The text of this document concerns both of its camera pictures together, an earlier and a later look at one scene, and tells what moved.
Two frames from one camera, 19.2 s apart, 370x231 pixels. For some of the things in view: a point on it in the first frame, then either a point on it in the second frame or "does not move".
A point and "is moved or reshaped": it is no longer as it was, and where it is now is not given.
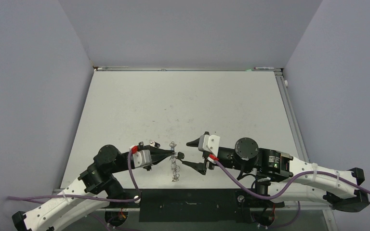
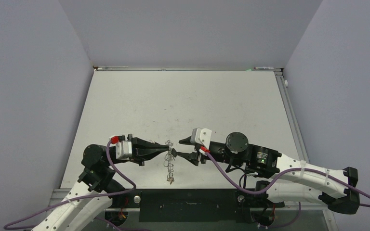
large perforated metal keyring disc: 175,168 is moved or reshaped
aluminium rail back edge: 110,68 does not move
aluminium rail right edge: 297,136 does not move
